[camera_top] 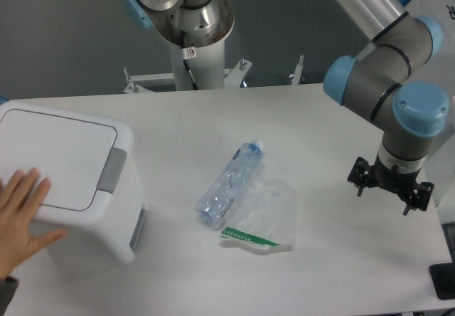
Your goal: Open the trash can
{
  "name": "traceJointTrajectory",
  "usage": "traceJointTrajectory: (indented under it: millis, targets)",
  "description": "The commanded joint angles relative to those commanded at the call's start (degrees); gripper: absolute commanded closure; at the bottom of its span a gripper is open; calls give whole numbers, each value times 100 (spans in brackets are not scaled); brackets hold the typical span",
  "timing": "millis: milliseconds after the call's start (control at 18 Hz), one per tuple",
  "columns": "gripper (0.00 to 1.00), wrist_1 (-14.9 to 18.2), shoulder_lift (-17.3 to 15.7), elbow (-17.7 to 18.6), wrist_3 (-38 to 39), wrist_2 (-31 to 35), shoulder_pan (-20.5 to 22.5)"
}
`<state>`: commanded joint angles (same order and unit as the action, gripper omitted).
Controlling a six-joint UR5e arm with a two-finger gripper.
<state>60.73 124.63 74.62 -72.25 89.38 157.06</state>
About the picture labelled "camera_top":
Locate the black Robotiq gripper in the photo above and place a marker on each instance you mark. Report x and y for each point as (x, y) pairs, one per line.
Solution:
(415, 195)

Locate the white push-lid trash can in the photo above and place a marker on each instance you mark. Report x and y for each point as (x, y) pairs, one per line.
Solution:
(96, 191)

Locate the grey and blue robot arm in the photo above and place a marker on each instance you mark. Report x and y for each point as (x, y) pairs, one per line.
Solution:
(376, 87)

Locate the bare human hand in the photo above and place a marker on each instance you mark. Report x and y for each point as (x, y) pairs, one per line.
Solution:
(20, 199)

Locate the black device at table edge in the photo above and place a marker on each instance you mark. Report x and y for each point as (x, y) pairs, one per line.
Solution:
(442, 276)

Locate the clear plastic bag green strip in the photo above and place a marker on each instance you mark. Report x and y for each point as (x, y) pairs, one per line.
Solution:
(263, 219)

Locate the crushed clear plastic bottle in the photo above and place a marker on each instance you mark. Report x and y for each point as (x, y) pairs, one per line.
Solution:
(227, 187)

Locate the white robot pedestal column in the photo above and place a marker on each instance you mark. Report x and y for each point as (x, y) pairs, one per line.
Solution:
(198, 34)

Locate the white metal base frame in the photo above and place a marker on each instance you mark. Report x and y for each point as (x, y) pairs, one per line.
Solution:
(190, 77)

